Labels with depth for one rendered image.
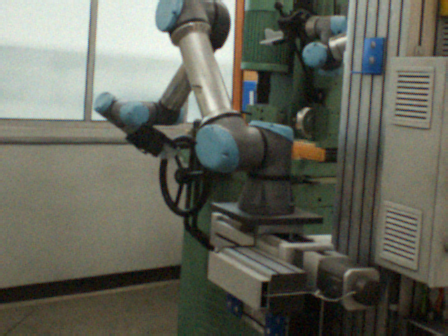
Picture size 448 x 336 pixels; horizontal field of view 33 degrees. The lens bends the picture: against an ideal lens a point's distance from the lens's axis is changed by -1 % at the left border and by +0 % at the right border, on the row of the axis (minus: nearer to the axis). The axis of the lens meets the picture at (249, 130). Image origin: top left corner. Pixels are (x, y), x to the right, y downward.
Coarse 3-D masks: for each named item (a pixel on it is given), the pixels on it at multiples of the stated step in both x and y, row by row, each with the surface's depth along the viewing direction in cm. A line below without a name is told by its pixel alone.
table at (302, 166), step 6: (186, 150) 291; (180, 156) 294; (186, 156) 275; (186, 162) 275; (294, 162) 260; (300, 162) 262; (306, 162) 264; (312, 162) 266; (294, 168) 260; (300, 168) 262; (306, 168) 264; (312, 168) 266; (294, 174) 261; (300, 174) 263; (306, 174) 265; (312, 174) 267
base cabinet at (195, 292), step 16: (208, 208) 280; (304, 208) 273; (320, 208) 278; (208, 224) 280; (320, 224) 278; (192, 240) 287; (192, 256) 287; (208, 256) 280; (192, 272) 287; (192, 288) 287; (208, 288) 279; (192, 304) 287; (208, 304) 279; (224, 304) 272; (192, 320) 287; (208, 320) 279; (224, 320) 272; (240, 320) 265
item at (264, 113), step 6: (246, 108) 282; (252, 108) 280; (258, 108) 278; (264, 108) 280; (270, 108) 282; (276, 108) 284; (282, 108) 286; (252, 114) 280; (258, 114) 278; (264, 114) 280; (270, 114) 282; (276, 114) 284; (246, 120) 282; (252, 120) 280; (258, 120) 278; (264, 120) 280; (270, 120) 282; (276, 120) 284; (282, 120) 286
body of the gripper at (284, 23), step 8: (288, 16) 257; (296, 16) 253; (304, 16) 249; (280, 24) 256; (288, 24) 253; (296, 24) 253; (304, 24) 249; (288, 32) 256; (296, 32) 255; (304, 32) 250
